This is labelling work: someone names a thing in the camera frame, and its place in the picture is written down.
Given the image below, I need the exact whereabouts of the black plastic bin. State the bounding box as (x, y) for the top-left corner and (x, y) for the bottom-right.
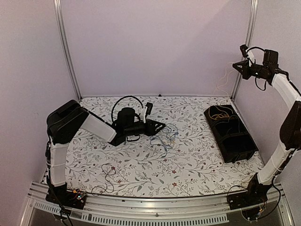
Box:
(204, 105), (258, 163)

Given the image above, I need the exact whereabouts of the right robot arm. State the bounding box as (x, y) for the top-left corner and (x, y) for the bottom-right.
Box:
(232, 45), (301, 205)

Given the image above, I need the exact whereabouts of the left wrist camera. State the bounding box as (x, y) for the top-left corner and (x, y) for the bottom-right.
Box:
(146, 102), (153, 115)

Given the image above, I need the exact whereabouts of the long yellow cable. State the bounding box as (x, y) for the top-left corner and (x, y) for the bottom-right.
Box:
(208, 105), (233, 122)

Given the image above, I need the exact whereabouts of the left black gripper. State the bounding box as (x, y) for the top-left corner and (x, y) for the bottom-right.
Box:
(125, 119), (166, 137)

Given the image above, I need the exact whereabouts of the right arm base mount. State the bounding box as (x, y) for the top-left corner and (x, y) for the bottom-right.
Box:
(226, 184), (281, 220)

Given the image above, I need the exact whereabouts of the right aluminium frame post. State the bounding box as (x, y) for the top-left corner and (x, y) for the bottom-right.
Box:
(231, 0), (259, 102)

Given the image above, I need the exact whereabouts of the black cable on mat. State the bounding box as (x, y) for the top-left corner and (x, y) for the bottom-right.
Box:
(91, 162), (117, 196)

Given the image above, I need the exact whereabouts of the floral table mat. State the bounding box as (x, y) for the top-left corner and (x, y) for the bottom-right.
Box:
(48, 96), (266, 198)

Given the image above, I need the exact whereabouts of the tangled cable pile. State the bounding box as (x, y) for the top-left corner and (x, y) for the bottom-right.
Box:
(149, 122), (181, 158)

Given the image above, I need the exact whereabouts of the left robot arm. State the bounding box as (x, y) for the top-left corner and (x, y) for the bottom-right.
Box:
(45, 100), (166, 204)

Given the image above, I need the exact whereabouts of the aluminium front rail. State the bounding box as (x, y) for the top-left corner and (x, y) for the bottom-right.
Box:
(20, 182), (295, 226)

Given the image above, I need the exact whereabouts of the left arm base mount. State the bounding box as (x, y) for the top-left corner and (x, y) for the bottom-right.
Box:
(46, 183), (87, 210)

